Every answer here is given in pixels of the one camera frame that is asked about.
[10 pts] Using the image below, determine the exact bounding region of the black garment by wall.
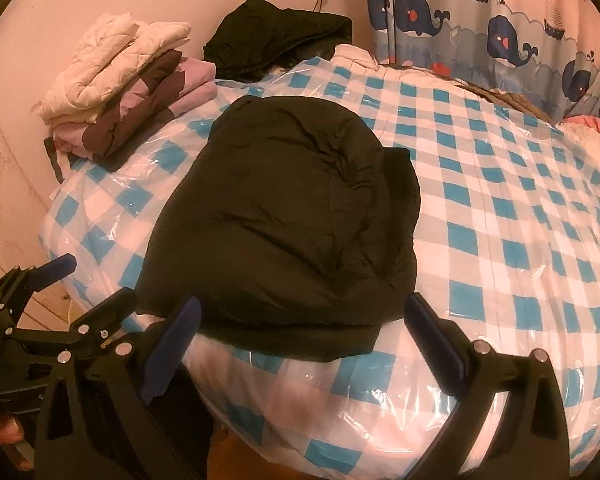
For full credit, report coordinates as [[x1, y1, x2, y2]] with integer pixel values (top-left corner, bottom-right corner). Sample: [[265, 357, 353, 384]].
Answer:
[[202, 0, 353, 82]]

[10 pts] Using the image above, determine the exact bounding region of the black puffer jacket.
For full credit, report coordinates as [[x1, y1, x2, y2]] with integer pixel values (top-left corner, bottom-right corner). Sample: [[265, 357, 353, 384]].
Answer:
[[135, 96, 420, 362]]

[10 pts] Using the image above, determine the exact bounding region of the whale pattern curtain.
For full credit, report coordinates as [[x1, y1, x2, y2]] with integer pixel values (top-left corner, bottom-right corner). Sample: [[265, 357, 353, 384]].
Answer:
[[366, 0, 600, 122]]

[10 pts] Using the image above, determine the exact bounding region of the brown plush toy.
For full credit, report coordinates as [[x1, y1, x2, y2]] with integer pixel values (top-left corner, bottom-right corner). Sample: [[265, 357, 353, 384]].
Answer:
[[455, 81, 555, 125]]

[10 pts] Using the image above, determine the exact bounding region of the pink pillow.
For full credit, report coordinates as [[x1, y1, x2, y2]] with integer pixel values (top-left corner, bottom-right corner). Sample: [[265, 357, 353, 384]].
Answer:
[[559, 115, 600, 155]]

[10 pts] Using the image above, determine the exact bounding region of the cream quilted folded jacket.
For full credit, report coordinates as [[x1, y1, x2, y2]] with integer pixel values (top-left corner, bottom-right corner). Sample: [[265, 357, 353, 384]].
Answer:
[[34, 13, 192, 127]]

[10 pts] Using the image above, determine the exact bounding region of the pink brown folded jacket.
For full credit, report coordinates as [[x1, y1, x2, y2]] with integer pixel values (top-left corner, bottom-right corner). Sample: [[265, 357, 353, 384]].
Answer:
[[44, 50, 218, 183]]

